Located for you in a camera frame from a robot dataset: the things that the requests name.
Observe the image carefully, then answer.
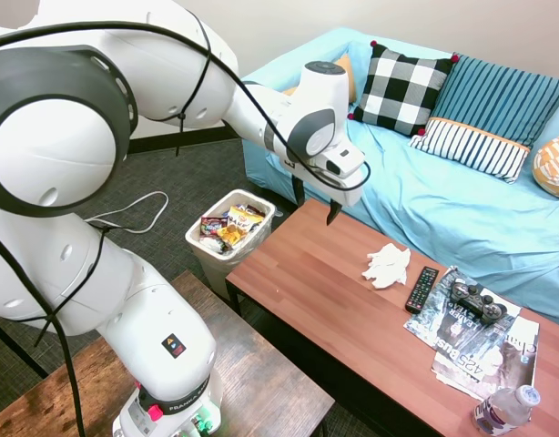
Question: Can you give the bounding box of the sofa with light blue cover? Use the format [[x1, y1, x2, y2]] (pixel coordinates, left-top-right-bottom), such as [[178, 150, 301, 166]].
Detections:
[[240, 26, 559, 330]]

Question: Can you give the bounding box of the white floor cable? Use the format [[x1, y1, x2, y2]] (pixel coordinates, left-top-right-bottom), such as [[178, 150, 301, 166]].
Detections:
[[84, 189, 170, 234]]

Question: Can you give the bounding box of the plain orange pillow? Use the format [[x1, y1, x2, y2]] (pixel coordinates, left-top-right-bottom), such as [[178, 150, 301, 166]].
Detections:
[[281, 54, 358, 104]]

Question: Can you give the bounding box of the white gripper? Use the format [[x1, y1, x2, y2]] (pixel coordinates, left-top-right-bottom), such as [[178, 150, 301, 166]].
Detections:
[[279, 154, 367, 227]]

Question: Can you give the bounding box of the blue striped pillow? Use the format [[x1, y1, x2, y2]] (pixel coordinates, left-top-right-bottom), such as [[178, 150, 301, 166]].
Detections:
[[431, 54, 559, 149]]

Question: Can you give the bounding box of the black and white checkered pillow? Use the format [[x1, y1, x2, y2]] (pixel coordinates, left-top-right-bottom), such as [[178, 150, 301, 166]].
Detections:
[[347, 39, 461, 138]]

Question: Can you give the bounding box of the clear plastic water bottle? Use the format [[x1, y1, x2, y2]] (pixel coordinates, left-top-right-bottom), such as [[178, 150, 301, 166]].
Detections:
[[470, 384, 543, 436]]

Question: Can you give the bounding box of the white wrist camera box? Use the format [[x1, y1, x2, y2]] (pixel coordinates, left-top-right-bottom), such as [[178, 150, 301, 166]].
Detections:
[[314, 145, 367, 181]]

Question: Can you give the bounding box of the white and yellow chips bag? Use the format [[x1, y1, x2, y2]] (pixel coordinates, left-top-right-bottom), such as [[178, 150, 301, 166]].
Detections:
[[226, 205, 266, 230]]

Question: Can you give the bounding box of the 425 business magazine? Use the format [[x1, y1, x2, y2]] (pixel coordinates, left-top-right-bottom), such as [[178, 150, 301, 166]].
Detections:
[[431, 314, 541, 402]]

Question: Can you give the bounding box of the brown candy bag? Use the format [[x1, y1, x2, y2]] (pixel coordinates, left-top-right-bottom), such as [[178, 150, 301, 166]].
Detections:
[[200, 215, 229, 237]]

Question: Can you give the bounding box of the beige plastic trash bin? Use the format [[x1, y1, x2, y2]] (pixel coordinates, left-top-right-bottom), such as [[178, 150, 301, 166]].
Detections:
[[184, 188, 278, 302]]

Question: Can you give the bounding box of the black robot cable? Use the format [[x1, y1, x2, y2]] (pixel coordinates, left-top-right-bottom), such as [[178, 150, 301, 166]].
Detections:
[[0, 20, 371, 437]]

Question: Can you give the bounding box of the dark cover glossy magazine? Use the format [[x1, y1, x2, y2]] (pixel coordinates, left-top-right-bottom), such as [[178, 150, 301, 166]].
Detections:
[[402, 265, 523, 365]]

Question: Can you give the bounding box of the reddish wood coffee table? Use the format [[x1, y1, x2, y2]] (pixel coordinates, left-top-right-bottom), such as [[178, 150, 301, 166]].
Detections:
[[224, 198, 559, 437]]

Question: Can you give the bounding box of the black game controller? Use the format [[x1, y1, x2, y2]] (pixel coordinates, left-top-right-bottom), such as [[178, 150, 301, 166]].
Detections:
[[447, 280, 509, 326]]

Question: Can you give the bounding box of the black tv remote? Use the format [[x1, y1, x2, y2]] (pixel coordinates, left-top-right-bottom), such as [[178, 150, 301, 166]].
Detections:
[[404, 265, 441, 315]]

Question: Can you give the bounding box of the white navy striped pillow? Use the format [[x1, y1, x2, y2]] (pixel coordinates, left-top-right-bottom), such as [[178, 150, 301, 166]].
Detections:
[[407, 117, 533, 185]]

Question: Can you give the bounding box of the orange and white patterned pillow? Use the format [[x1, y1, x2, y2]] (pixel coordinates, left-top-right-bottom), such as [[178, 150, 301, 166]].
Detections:
[[532, 132, 559, 199]]

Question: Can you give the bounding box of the yellow snack bag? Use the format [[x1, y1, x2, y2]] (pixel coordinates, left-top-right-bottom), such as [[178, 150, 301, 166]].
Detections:
[[215, 224, 249, 252]]

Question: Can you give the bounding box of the rustic wooden robot table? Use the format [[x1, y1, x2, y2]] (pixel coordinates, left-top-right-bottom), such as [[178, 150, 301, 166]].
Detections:
[[0, 269, 336, 437]]

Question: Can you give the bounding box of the white tissue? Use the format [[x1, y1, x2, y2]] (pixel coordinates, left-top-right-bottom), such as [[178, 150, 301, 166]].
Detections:
[[361, 242, 412, 290]]

